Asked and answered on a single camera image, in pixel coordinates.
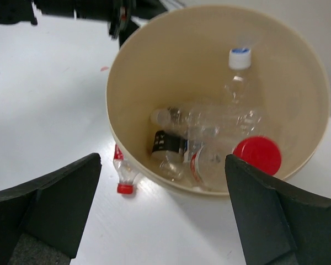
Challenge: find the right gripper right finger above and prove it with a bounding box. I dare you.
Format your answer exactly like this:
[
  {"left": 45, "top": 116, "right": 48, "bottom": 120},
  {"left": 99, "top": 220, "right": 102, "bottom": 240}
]
[{"left": 225, "top": 155, "right": 331, "bottom": 264}]

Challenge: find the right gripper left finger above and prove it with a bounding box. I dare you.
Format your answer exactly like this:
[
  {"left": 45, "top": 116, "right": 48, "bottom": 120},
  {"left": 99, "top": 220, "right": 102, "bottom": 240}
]
[{"left": 0, "top": 153, "right": 102, "bottom": 264}]

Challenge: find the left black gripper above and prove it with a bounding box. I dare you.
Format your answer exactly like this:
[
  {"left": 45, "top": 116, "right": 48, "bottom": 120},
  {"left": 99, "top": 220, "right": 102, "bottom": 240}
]
[{"left": 0, "top": 0, "right": 168, "bottom": 41}]

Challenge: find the clear bottle red cap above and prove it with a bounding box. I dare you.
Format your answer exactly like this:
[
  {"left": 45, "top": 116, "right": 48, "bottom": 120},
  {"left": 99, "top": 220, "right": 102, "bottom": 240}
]
[{"left": 190, "top": 135, "right": 282, "bottom": 193}]

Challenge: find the crushed red cap bottle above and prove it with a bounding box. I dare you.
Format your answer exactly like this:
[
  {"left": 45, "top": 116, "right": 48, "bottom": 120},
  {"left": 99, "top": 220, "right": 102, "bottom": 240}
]
[{"left": 113, "top": 144, "right": 140, "bottom": 195}]

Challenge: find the blue label clear bottle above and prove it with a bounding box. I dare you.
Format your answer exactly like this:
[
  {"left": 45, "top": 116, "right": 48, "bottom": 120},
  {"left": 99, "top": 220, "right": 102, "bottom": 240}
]
[{"left": 187, "top": 47, "right": 265, "bottom": 139}]

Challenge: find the small black label bottle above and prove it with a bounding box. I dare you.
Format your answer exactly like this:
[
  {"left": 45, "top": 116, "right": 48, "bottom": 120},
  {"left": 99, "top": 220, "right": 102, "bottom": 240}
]
[{"left": 151, "top": 130, "right": 186, "bottom": 181}]

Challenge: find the clear bottle white cap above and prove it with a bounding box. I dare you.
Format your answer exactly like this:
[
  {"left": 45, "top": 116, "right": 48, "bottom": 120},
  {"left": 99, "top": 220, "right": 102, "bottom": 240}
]
[{"left": 150, "top": 103, "right": 239, "bottom": 140}]

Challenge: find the beige round bin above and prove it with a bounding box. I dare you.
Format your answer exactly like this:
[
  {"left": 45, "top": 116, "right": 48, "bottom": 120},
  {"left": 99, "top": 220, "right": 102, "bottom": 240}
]
[{"left": 106, "top": 5, "right": 331, "bottom": 194}]

